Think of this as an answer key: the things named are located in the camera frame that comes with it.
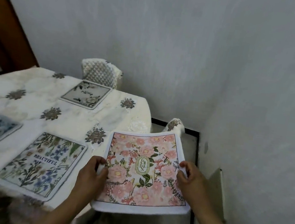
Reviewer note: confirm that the person's left forearm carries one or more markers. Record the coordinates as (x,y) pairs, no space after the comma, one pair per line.
(56,209)

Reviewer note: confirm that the person's left thumb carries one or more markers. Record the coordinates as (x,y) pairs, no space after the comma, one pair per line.
(102,171)

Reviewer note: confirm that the person's left hand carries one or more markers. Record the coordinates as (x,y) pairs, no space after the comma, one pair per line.
(90,174)

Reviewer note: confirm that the pink floral cloth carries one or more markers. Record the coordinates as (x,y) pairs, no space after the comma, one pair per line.
(143,169)

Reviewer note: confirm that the brown wooden door frame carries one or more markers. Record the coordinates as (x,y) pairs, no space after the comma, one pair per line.
(4,33)

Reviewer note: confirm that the white floral tablecloth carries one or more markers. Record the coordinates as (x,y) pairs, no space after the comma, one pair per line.
(42,119)

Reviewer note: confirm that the blue and yellow floral cloth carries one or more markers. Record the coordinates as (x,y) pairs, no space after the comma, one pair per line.
(40,164)

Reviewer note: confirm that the white quilted chair cover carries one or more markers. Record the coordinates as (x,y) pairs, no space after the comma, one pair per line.
(101,72)

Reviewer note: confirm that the person's right thumb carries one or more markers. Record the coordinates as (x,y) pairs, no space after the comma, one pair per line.
(182,177)

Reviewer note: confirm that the grey floral cloth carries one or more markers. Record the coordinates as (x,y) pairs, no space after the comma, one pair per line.
(86,94)

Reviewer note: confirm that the person's right hand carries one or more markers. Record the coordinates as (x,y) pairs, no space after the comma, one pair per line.
(194,182)

